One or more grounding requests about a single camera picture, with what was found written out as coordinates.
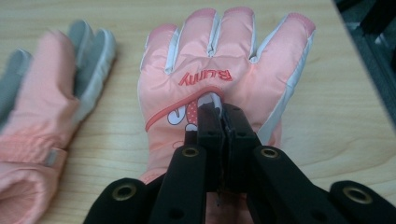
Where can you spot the pink glove with cartoon print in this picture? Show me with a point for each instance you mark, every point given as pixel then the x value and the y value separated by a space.
pixel 218 62

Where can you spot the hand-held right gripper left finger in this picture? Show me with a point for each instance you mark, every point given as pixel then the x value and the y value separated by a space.
pixel 213 140

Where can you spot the pink glove with grey palm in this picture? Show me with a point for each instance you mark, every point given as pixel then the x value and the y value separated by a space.
pixel 43 99

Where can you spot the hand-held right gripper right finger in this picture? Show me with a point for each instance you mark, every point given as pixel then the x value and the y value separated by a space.
pixel 238 140

